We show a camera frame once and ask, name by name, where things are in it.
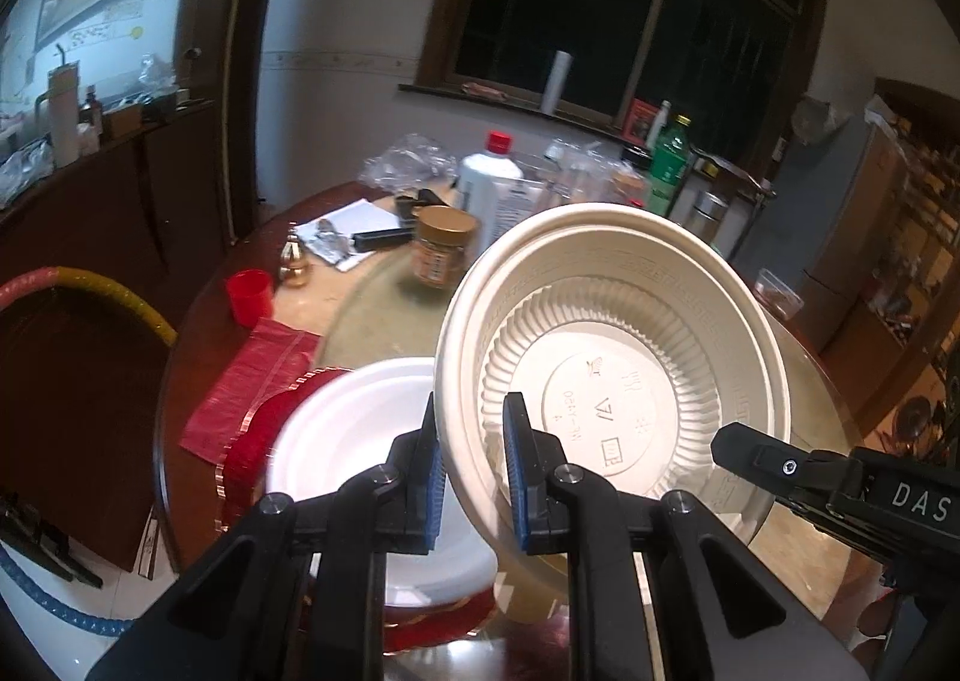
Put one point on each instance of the white paper sheet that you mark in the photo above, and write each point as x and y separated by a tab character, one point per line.
352	216

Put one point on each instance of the red box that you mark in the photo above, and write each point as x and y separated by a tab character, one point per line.
640	118

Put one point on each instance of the cream ribbed plastic bowl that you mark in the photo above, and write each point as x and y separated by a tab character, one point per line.
637	321

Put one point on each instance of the wooden shelf unit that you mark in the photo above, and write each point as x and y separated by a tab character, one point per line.
922	216

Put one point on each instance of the stainless steel thermos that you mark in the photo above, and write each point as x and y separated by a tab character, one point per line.
707	220

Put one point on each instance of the dark wooden cabinet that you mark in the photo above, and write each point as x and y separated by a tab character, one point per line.
112	201

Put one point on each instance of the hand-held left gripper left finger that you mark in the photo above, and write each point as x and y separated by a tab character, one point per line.
433	486

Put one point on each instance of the peanut butter jar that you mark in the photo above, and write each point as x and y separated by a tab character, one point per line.
442	250

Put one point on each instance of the grey refrigerator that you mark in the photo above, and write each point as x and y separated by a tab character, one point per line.
832	231

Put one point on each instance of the red and yellow hoop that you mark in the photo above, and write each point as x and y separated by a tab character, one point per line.
112	291

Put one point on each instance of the crumpled clear plastic bag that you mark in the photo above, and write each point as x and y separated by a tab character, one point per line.
409	160

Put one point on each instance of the white spray bottle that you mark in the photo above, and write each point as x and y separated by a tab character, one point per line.
660	122

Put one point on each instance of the red scalloped plate with sticker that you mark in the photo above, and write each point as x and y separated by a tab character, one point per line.
247	448

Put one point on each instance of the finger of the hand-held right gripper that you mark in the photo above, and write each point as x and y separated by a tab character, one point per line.
780	467

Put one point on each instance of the white bottle with red cap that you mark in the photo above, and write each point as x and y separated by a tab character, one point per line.
487	193

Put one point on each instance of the dark wooden chair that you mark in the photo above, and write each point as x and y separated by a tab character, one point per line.
750	190

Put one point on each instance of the green plastic bottle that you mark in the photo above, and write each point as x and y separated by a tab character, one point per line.
670	163

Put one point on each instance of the white paper bowl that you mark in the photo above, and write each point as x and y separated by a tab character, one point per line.
345	426

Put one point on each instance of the dark window with wooden frame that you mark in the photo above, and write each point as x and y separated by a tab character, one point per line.
615	13

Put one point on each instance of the small red cup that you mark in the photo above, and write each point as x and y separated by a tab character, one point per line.
250	298

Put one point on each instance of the white roll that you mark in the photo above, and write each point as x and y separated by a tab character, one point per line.
557	81

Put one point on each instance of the white tumbler with straw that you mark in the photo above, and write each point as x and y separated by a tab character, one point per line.
60	118

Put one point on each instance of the clear plastic container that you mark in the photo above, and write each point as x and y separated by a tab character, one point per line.
778	292

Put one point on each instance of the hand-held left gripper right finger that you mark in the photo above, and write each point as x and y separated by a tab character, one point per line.
519	486

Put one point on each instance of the red foil packet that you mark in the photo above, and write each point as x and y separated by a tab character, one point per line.
247	388

